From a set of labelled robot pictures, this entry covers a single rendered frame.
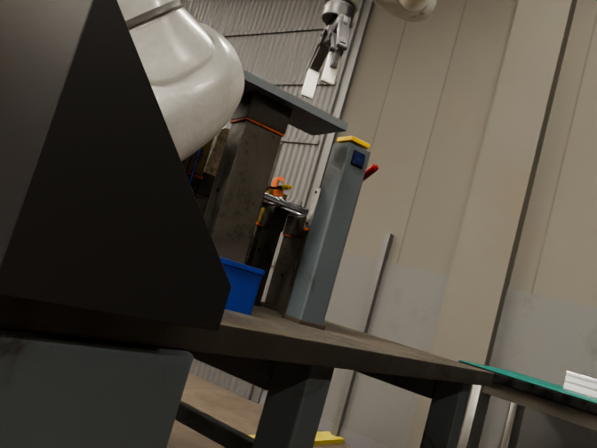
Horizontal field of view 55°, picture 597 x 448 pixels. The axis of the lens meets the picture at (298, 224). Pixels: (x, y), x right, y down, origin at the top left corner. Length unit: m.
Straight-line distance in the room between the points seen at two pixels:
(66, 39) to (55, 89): 0.05
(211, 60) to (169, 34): 0.07
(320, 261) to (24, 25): 0.88
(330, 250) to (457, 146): 2.35
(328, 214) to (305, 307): 0.22
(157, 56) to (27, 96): 0.23
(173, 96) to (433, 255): 2.83
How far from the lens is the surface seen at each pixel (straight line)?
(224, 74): 0.80
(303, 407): 1.04
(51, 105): 0.51
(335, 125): 1.30
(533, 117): 3.43
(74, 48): 0.52
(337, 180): 1.35
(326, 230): 1.33
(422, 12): 1.56
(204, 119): 0.77
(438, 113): 3.75
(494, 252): 3.23
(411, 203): 3.59
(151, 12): 0.75
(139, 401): 0.70
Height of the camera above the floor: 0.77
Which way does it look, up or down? 7 degrees up
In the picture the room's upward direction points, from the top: 16 degrees clockwise
